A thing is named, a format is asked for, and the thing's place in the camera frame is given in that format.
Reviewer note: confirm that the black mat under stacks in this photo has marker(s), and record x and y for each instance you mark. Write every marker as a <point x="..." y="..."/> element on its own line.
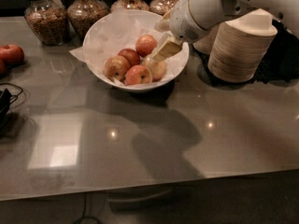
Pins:
<point x="280" y="62"/>

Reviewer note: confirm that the black device with cable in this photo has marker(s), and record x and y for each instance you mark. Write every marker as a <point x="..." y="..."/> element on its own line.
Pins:
<point x="11" y="96"/>

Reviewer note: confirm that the red apple on table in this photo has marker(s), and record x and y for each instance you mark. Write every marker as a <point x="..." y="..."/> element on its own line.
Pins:
<point x="11" y="55"/>

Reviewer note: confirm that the dark red middle apple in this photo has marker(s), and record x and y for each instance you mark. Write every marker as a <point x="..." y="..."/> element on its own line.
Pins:
<point x="131" y="56"/>

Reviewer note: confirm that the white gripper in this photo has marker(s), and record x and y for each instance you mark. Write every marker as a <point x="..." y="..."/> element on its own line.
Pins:
<point x="183" y="22"/>

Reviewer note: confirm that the glass cereal jar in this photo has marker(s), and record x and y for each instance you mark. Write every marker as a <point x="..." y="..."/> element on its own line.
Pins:
<point x="130" y="4"/>
<point x="163" y="4"/>

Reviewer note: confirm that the rear paper bowl stack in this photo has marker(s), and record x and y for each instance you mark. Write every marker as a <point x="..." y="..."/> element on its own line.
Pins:
<point x="205" y="45"/>

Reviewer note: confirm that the front paper bowl stack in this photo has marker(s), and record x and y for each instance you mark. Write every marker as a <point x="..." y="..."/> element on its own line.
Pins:
<point x="240" y="45"/>

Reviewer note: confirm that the left yellow red apple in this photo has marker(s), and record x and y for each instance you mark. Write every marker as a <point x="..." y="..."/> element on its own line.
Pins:
<point x="116" y="67"/>

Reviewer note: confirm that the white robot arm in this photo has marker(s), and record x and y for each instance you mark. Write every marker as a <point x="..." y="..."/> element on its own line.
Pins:
<point x="208" y="13"/>

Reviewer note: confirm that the paper bowl stack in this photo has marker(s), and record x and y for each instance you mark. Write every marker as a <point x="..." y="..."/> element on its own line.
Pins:
<point x="205" y="45"/>
<point x="240" y="45"/>

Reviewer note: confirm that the front red apple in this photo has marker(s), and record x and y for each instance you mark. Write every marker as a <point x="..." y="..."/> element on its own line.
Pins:
<point x="138" y="74"/>

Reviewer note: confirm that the red apple at edge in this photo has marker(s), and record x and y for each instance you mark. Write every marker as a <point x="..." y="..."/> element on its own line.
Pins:
<point x="2" y="68"/>

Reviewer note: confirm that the leftmost glass granola jar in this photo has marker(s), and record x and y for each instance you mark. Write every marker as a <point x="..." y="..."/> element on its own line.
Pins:
<point x="48" y="21"/>

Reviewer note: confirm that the white paper liner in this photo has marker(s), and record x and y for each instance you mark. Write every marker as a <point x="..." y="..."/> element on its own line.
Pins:
<point x="115" y="34"/>

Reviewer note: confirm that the glass granola jar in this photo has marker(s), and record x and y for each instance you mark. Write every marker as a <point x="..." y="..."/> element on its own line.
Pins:
<point x="83" y="14"/>
<point x="48" y="21"/>

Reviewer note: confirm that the right yellow apple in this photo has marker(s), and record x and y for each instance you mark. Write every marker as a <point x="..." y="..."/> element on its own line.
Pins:
<point x="158" y="69"/>

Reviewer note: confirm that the white ceramic bowl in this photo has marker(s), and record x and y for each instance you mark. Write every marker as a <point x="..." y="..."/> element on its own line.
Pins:
<point x="106" y="34"/>

